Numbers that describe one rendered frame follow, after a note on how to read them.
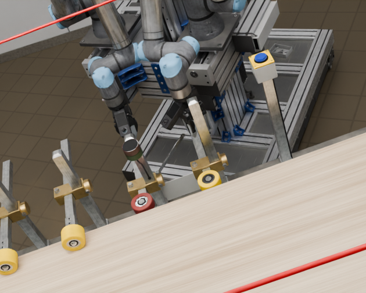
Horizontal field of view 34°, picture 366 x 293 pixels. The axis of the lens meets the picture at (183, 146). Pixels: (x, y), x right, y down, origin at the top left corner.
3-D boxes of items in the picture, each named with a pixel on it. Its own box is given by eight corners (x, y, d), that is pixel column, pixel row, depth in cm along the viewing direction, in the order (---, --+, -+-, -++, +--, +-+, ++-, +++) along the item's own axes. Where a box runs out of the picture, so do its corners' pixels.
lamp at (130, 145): (142, 181, 218) (121, 142, 203) (155, 176, 218) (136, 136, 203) (144, 192, 214) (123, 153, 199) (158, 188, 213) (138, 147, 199)
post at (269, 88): (279, 160, 231) (257, 73, 200) (291, 156, 231) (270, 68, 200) (283, 168, 228) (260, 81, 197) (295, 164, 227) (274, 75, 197)
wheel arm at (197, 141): (187, 124, 244) (185, 117, 241) (195, 121, 244) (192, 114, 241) (211, 200, 212) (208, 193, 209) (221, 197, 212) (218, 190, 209)
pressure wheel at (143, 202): (139, 215, 219) (128, 196, 212) (160, 207, 219) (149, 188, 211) (142, 231, 214) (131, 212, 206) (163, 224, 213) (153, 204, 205)
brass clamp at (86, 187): (58, 195, 221) (53, 186, 217) (92, 183, 220) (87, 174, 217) (60, 207, 216) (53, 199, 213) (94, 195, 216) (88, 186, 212)
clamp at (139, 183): (131, 190, 226) (126, 182, 223) (164, 178, 225) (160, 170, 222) (132, 201, 222) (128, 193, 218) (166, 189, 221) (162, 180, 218)
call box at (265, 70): (253, 74, 202) (247, 56, 196) (272, 67, 201) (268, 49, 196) (258, 86, 196) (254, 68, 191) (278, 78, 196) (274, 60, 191)
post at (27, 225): (42, 247, 237) (-20, 170, 204) (50, 245, 236) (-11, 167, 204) (42, 254, 234) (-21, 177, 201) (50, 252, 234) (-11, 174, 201)
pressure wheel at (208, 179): (201, 203, 215) (193, 183, 207) (211, 186, 219) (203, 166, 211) (220, 208, 210) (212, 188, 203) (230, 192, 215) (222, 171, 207)
